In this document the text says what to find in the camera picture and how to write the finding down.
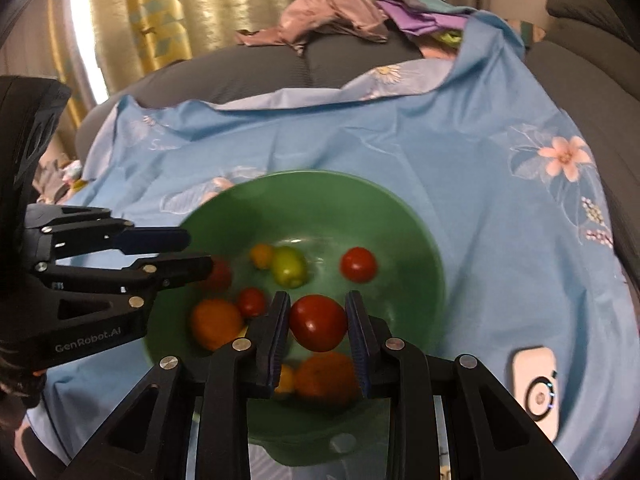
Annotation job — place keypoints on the green tomato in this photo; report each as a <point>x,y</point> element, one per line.
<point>288,266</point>

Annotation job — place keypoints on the small orange tomato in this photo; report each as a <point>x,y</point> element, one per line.
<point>261,256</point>

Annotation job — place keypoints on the purple cloth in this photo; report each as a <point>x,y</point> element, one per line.
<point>420,17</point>

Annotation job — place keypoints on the grey sofa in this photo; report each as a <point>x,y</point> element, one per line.
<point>260,75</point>

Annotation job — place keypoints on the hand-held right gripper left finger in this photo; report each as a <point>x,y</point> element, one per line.
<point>274,345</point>

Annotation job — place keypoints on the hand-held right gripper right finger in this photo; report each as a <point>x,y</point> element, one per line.
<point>357,345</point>

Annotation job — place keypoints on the green fabric scrap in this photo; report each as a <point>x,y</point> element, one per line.
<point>450,37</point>

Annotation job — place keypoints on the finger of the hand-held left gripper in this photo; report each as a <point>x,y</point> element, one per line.
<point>185,266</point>
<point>155,240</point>

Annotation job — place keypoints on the red cherry tomato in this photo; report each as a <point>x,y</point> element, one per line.
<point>251,302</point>
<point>220,280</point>
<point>358,263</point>

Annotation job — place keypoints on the floral fabric bundle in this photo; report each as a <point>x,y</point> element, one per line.
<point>65,175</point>

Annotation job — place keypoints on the large red tomato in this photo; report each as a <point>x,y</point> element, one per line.
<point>319,322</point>

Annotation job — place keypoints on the white round-button device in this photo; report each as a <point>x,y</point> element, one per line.
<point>537,390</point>

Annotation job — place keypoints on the large orange fruit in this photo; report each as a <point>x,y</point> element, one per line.
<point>325,377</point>

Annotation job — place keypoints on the pink cloth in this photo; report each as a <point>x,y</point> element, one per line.
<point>330,10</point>

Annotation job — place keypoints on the green bowl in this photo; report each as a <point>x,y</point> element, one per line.
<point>325,210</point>

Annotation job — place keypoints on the small yellow tomato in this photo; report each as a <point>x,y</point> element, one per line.
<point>286,380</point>

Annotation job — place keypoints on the blue floral cloth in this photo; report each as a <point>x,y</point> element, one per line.
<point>350,135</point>

